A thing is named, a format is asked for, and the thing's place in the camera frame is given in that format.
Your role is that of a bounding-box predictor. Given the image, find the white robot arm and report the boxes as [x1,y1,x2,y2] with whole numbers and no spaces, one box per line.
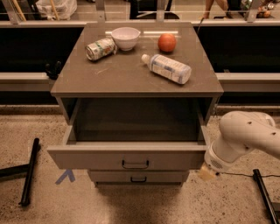
[198,111,280,180]

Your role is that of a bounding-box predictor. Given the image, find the orange round fruit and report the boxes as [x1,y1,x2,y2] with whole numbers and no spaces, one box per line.
[157,33,177,53]

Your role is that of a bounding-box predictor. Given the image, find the black floor cable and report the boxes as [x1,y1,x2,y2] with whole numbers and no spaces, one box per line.
[220,171,280,179]

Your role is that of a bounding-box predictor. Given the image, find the black stand left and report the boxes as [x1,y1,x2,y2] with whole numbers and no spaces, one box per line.
[0,138,40,207]

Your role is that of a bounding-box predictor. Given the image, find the black top drawer handle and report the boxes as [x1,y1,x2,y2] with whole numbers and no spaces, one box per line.
[122,160,150,170]

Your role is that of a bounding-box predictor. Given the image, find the blue tape floor marker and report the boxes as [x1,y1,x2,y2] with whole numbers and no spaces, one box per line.
[55,169,75,185]

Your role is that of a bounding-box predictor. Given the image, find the green white tin can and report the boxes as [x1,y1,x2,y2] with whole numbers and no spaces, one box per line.
[86,38,117,61]

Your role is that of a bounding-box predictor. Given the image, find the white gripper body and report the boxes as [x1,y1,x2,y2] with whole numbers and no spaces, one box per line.
[204,143,233,172]

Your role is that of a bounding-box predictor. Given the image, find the black clamp on rail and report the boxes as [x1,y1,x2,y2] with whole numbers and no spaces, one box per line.
[45,61,62,80]

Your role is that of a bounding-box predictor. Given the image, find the person legs in background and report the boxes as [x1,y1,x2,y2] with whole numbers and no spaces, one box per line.
[204,0,235,20]

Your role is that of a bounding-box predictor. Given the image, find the grey top drawer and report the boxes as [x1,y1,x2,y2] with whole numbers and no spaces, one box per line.
[46,97,212,171]

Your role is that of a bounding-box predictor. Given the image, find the black stand right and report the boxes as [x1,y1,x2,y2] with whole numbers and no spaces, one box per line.
[253,169,280,224]

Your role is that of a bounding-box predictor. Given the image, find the white ceramic bowl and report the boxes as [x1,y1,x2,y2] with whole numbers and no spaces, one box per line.
[111,27,141,51]

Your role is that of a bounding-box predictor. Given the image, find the grey drawer cabinet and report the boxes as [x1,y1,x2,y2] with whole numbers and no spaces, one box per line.
[51,21,223,185]

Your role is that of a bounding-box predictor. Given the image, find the black drawer handle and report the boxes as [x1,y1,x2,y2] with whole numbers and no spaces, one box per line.
[122,160,150,170]
[130,177,147,183]

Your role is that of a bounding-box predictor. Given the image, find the white plastic bottle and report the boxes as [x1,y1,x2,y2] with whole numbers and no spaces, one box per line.
[142,54,192,85]

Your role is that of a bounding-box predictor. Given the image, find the grey drawer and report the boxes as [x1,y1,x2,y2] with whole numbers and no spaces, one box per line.
[88,171,189,184]
[46,97,212,171]

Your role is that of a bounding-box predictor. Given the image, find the white bag in background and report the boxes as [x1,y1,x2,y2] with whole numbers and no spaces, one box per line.
[36,0,77,20]

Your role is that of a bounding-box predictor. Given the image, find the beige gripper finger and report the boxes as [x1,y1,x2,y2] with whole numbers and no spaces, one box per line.
[198,163,219,181]

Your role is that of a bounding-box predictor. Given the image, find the black stand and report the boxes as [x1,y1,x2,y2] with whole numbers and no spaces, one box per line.
[253,169,280,224]
[0,138,40,207]

